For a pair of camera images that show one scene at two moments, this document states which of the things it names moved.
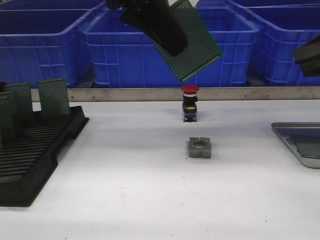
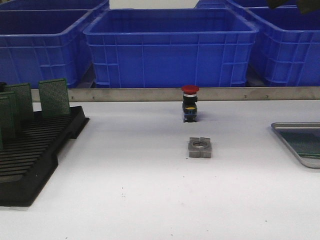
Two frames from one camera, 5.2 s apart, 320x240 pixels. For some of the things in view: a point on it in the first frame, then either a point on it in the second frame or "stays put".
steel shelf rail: x=163 y=94 stays put
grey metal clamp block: x=200 y=147 stays put
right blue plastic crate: x=282 y=28 stays put
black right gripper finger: x=311 y=69 -> x=306 y=6
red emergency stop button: x=189 y=101 stays put
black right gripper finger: x=310 y=51 -> x=273 y=4
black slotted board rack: x=26 y=163 stays put
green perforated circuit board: x=201 y=50 -> x=306 y=142
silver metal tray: x=285 y=129 stays put
